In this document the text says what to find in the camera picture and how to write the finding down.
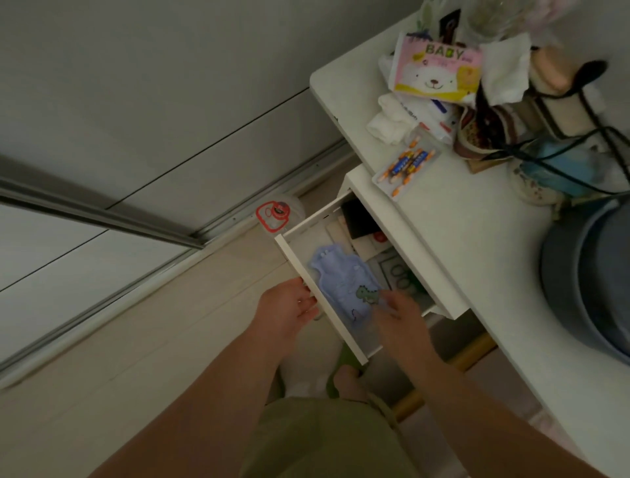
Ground person's left hand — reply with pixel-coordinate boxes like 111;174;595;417
250;278;321;353

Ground person's right hand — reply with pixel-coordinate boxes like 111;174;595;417
370;290;436;366

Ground white desk drawer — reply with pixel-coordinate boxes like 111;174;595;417
274;189;440;366

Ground person's left forearm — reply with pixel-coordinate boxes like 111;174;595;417
88;340;292;478

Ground person's right forearm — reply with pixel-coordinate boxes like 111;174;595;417
394;345;613;478

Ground green patterned box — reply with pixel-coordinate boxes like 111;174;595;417
378;249;430;302

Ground blue dinosaur hot water bottle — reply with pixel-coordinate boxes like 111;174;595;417
308;245;390;326

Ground white card with red dot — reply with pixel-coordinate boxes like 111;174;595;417
352;231;390;257

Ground green slipper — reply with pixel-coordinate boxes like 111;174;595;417
325;344;366;400

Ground yellow wooden desk bar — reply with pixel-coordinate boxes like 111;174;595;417
392;333;497;422

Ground person's foot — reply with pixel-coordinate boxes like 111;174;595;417
334;366;371;403

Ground red and white round container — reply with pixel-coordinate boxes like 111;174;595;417
255;193;307;235

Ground green shorts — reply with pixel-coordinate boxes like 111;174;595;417
238;395;412;478

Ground clear packet of orange swabs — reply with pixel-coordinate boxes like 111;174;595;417
371;129;443;202

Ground white patterned bowl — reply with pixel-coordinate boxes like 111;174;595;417
509;163;567;206

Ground white folded cloth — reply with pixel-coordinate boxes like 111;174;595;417
366;93;461;147

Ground patterned ceramic mug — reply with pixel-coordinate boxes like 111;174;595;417
453;106;513;159

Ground grey round basin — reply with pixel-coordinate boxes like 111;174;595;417
538;198;630;367

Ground blue face mask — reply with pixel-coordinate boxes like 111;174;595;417
522;139;608;198

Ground pink bear wipes packet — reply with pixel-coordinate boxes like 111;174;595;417
388;33;484;104

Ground white crumpled tissue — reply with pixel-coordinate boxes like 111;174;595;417
476;33;533;107

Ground beige cylindrical bottle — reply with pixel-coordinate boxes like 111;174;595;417
531;46;577;97

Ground metal sliding door rail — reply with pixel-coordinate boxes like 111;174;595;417
0;139;351;390

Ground black cable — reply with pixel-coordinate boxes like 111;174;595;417
473;60;630;184

